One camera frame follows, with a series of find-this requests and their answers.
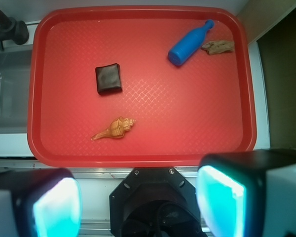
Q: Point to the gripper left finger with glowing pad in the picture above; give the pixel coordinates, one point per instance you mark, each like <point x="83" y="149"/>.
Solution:
<point x="40" y="203"/>

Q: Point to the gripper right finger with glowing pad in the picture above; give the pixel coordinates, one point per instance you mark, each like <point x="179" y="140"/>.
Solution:
<point x="248" y="194"/>

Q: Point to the blue plastic bottle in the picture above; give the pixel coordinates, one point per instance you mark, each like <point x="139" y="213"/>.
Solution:
<point x="187" y="46"/>

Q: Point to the red plastic tray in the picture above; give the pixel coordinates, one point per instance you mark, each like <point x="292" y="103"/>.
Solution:
<point x="182" y="112"/>

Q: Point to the orange conch seashell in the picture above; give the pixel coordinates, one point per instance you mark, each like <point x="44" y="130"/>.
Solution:
<point x="116" y="129"/>

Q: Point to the dark brown square block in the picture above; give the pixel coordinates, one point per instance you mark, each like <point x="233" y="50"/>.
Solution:
<point x="108" y="79"/>

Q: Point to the stainless steel sink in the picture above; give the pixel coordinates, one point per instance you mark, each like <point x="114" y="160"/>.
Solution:
<point x="14" y="90"/>

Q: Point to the brown driftwood piece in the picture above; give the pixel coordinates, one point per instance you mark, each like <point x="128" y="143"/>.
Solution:
<point x="218" y="47"/>

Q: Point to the black faucet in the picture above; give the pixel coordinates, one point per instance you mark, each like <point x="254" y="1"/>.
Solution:
<point x="11" y="29"/>

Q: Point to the black octagonal mount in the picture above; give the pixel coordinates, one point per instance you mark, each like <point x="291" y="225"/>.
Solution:
<point x="155" y="202"/>

